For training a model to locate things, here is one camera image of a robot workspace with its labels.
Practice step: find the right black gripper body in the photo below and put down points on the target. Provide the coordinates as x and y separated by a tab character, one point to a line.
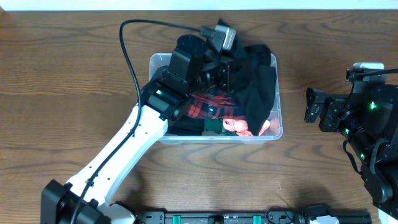
325	113

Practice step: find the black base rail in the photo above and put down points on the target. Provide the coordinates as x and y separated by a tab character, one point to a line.
319	213

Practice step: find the pink printed t-shirt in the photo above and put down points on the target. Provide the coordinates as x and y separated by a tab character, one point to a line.
240	127

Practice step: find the black taped garment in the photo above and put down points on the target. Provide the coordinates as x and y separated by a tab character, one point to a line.
187	126

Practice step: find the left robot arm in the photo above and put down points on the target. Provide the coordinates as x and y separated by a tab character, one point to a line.
196	64

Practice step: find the clear plastic storage bin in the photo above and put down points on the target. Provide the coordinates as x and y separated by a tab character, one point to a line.
274	132

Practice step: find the red navy plaid shirt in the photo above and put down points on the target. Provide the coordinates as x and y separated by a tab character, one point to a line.
213	104

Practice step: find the dark green garment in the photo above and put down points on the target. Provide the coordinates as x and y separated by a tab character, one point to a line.
213	127

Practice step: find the large black garment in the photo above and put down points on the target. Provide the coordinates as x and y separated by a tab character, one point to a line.
254	82

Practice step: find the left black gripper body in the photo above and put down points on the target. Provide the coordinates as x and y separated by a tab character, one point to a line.
222	73

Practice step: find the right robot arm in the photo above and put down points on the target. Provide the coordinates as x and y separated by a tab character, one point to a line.
368	121

